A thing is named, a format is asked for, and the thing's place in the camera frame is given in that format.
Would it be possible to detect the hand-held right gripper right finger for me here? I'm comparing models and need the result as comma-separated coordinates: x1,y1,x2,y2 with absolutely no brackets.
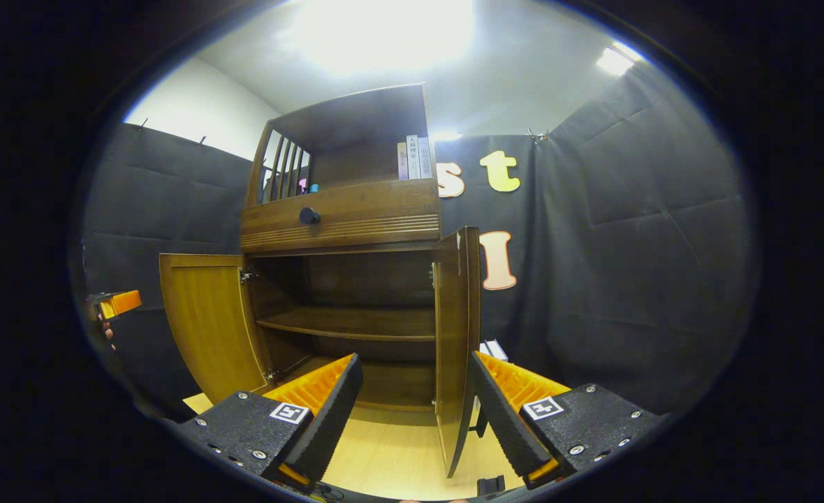
468,351,664,488

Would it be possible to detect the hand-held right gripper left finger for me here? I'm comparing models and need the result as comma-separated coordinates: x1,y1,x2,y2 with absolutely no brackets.
177,353,364,492

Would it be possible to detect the wooden double-door shoe cabinet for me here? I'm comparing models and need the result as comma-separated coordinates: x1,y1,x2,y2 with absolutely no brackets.
240,82,483,413

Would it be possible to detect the wooden cabinet drawer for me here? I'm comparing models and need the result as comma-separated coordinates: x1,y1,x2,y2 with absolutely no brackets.
240,178,442,254

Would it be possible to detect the black backdrop cloth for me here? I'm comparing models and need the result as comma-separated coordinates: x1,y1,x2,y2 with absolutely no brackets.
80,63,755,420

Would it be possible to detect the small ceiling light panel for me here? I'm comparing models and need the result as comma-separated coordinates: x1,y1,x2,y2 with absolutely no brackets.
596,42,645,76

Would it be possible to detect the black door handle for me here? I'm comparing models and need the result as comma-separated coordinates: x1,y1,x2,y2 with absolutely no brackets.
469,398,490,438

